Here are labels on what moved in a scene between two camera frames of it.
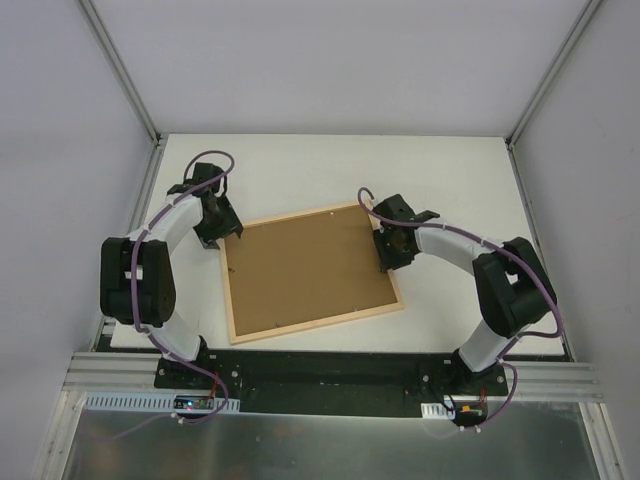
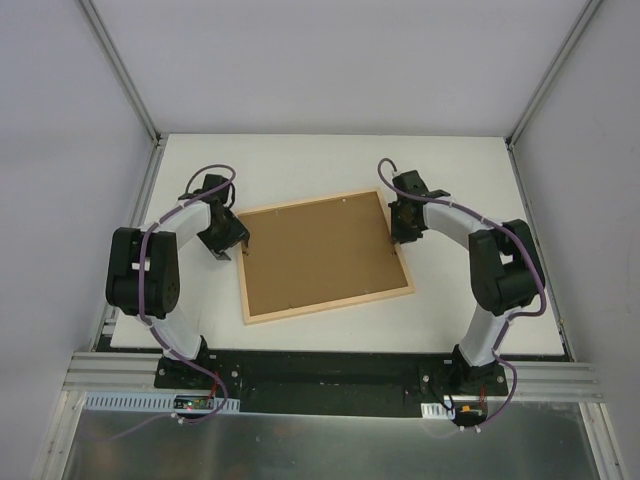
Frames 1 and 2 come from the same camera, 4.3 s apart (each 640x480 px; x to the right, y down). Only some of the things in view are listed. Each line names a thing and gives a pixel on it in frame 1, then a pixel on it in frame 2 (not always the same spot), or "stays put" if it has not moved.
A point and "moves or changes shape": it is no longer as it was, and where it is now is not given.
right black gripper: x=386 y=250 → x=400 y=227
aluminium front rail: x=131 y=373 stays put
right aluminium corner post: x=590 y=10 stays put
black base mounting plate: x=336 y=383 stays put
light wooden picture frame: x=304 y=271 moves or changes shape
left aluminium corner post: x=121 y=69 stays put
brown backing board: x=305 y=268 moves or changes shape
